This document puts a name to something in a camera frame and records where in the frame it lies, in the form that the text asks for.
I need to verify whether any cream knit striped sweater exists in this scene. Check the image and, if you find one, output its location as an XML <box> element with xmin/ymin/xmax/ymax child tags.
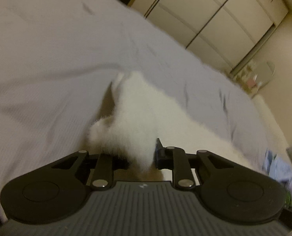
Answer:
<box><xmin>87</xmin><ymin>71</ymin><xmax>253</xmax><ymax>181</ymax></box>

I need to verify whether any pink tissue box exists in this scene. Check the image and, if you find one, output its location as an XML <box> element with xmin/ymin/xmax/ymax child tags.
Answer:
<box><xmin>246</xmin><ymin>78</ymin><xmax>257</xmax><ymax>89</ymax></box>

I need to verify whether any long cream bolster pillow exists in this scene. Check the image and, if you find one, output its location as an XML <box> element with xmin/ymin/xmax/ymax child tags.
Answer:
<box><xmin>252</xmin><ymin>94</ymin><xmax>289</xmax><ymax>155</ymax></box>

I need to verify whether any white bedside shelf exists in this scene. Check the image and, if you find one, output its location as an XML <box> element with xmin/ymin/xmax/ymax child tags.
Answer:
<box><xmin>233</xmin><ymin>60</ymin><xmax>260</xmax><ymax>98</ymax></box>

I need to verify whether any grey bed sheet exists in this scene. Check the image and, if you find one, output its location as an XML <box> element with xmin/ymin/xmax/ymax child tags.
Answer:
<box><xmin>0</xmin><ymin>0</ymin><xmax>271</xmax><ymax>220</ymax></box>

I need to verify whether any oval vanity mirror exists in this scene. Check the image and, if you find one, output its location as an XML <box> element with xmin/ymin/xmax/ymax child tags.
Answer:
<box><xmin>256</xmin><ymin>61</ymin><xmax>275</xmax><ymax>88</ymax></box>

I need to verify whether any cream wardrobe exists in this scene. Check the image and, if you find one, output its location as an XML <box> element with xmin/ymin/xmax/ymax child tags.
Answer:
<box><xmin>129</xmin><ymin>0</ymin><xmax>288</xmax><ymax>73</ymax></box>

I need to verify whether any light blue shirt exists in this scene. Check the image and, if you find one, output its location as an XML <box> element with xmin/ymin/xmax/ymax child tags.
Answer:
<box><xmin>262</xmin><ymin>149</ymin><xmax>292</xmax><ymax>198</ymax></box>

